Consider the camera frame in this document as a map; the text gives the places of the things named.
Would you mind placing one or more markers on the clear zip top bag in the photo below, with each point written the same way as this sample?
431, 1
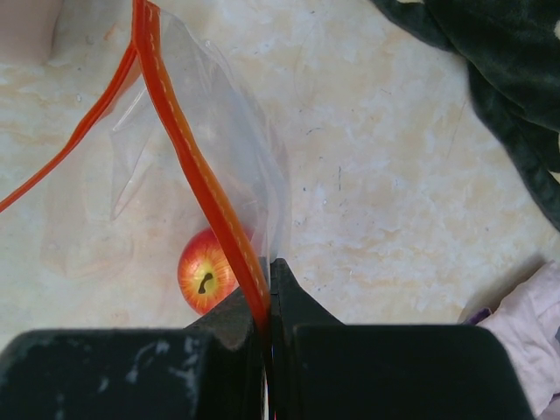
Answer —
174, 145

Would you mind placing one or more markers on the black floral blanket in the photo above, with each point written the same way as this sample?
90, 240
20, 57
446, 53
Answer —
511, 49

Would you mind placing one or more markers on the pink plastic bin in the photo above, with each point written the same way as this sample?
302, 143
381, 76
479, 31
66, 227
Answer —
27, 30

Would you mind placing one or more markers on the red apple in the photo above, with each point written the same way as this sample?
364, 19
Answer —
205, 277

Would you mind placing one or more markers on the pink cloth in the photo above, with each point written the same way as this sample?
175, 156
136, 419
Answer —
526, 323

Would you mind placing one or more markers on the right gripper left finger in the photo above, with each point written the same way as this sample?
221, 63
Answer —
211, 369

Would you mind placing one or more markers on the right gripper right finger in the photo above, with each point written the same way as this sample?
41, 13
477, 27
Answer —
325, 369

